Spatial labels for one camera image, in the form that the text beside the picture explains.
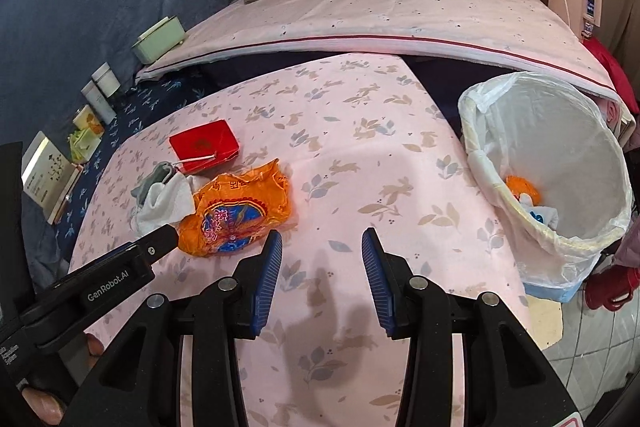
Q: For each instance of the plain orange wrapper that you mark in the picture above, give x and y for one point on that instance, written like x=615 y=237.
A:
x=522 y=188

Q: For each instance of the white and blue wrapper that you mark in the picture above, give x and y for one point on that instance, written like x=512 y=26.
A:
x=545 y=214

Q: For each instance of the folded pink quilt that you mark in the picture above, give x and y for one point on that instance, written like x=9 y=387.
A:
x=375 y=17

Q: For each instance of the pale green tissue box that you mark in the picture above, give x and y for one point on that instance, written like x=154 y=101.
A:
x=157 y=44

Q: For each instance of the white hardcover book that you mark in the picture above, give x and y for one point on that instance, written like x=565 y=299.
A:
x=47 y=172

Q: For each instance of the small green box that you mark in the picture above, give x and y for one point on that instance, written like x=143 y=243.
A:
x=80 y=144

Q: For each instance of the bin with white plastic liner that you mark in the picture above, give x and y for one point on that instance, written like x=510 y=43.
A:
x=565 y=142

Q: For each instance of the grey crumpled cloth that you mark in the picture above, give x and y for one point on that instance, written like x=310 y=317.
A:
x=150 y=182

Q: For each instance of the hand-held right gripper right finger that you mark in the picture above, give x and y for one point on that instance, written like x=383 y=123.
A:
x=377 y=277

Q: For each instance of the red cloth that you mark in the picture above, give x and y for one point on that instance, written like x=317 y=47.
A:
x=612 y=67

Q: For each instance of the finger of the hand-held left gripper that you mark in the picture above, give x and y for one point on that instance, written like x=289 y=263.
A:
x=160 y=243

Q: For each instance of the person's left hand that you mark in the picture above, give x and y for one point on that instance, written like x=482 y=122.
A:
x=45 y=407

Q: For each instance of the white cotton swab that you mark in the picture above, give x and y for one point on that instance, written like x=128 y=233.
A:
x=195 y=160

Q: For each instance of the white tissue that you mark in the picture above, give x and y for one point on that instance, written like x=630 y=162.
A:
x=167 y=204

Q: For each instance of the cardboard sheet under bin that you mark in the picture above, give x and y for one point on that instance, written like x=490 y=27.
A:
x=545 y=322

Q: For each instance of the navy floral cloth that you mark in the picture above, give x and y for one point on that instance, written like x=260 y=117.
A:
x=150 y=97

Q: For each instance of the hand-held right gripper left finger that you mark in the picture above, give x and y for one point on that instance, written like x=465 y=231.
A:
x=265 y=277

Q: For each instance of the pink floral tablecloth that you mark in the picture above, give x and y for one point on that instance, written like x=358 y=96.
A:
x=375 y=157

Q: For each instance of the orange wrapper with blue print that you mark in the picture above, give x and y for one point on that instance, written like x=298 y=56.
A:
x=235 y=207

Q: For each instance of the red thermos flask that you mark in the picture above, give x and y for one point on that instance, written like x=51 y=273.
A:
x=612 y=294

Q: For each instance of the tall white canister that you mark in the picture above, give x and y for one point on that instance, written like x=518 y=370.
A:
x=95 y=99

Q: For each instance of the blue fabric backdrop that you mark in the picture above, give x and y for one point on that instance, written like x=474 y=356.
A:
x=100 y=7

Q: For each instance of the white round canister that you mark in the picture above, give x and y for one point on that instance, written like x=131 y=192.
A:
x=106 y=79

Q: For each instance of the flat red box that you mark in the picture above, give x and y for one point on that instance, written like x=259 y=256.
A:
x=200 y=139

